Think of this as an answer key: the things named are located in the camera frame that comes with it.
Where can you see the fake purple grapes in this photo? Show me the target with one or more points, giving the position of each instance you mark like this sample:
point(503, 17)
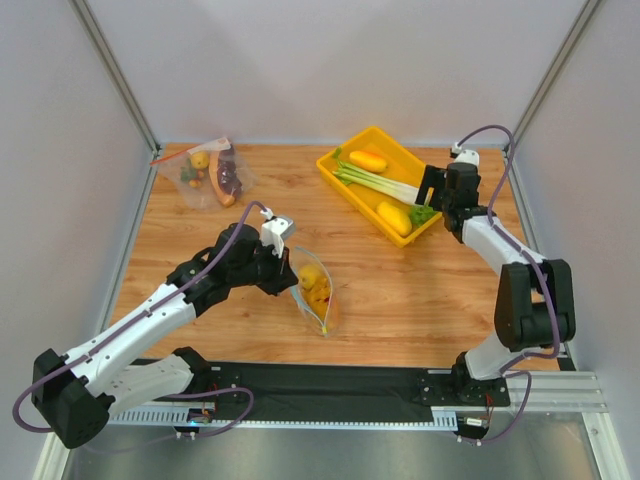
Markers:
point(227, 173)

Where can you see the fake green lettuce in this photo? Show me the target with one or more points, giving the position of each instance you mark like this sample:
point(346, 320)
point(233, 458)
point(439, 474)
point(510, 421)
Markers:
point(419, 215)

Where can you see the left aluminium frame post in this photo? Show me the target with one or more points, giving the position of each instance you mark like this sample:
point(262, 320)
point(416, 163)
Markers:
point(89, 22)

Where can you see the fake yellow apple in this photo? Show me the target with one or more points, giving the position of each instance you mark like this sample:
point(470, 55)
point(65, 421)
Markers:
point(200, 160)

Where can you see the blue zip top bag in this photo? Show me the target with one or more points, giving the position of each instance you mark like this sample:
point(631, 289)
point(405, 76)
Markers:
point(299, 258)

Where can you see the right aluminium frame post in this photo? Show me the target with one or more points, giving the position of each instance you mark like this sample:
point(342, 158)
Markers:
point(559, 61)

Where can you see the fake orange sausage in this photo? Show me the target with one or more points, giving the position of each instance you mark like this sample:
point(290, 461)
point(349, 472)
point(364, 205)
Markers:
point(224, 198)

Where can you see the fake red mango in bag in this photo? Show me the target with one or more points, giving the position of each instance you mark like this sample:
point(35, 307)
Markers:
point(331, 320)

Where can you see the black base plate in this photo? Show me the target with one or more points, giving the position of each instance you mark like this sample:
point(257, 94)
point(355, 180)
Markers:
point(363, 392)

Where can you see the fake yellow pear in bag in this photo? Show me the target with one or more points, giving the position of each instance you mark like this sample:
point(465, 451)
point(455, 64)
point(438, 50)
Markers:
point(309, 275)

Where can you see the white cable duct rail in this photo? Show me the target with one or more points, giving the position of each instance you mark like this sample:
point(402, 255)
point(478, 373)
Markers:
point(182, 415)

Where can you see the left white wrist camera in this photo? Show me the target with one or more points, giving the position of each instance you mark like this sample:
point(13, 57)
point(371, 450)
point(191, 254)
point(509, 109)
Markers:
point(275, 230)

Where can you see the fake orange mango upper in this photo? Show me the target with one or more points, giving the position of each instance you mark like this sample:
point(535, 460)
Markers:
point(368, 161)

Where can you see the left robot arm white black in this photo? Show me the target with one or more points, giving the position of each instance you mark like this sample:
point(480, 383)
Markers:
point(78, 392)

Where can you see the yellow plastic tray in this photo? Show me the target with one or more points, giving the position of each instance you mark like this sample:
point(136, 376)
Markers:
point(403, 166)

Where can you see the fake fried chicken pieces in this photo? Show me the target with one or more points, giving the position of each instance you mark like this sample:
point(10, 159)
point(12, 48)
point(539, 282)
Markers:
point(317, 296)

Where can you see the fake celery stalk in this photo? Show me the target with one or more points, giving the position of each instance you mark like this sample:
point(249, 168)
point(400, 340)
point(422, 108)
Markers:
point(348, 173)

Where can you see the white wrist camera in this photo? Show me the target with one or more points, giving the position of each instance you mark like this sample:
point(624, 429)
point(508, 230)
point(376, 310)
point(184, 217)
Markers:
point(464, 155)
point(275, 230)

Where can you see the aluminium frame post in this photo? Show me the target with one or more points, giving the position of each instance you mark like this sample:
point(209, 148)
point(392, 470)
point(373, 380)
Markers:
point(559, 61)
point(89, 22)

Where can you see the red zip top bag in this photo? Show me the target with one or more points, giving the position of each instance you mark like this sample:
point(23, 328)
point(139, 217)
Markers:
point(195, 186)

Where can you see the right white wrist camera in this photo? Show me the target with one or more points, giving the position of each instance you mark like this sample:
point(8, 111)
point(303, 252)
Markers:
point(464, 155)

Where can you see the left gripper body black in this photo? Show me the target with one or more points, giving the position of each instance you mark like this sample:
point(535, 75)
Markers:
point(279, 279)

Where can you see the fake yellow mango lower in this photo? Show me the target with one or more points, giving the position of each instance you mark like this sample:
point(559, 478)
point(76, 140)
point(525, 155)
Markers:
point(395, 218)

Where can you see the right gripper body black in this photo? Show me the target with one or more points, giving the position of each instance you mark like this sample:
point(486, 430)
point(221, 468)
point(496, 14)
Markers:
point(435, 187)

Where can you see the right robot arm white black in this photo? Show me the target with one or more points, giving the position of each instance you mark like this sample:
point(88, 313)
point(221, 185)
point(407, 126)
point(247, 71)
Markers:
point(534, 311)

